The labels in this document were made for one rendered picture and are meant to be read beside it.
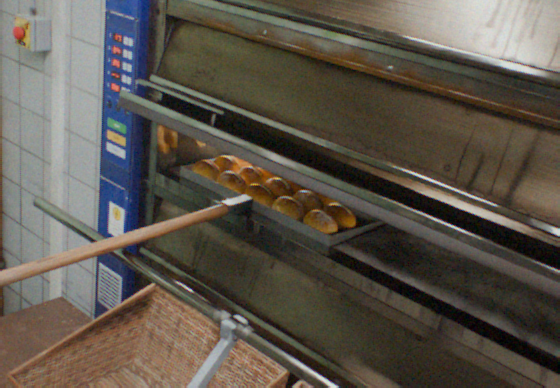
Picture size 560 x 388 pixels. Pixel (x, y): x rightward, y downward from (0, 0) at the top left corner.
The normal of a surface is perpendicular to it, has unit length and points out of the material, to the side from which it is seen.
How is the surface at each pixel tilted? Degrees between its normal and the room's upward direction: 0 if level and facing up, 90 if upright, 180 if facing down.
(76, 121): 90
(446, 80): 90
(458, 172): 70
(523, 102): 90
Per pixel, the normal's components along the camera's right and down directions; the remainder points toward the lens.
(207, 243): -0.59, -0.14
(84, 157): -0.67, 0.19
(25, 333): 0.12, -0.93
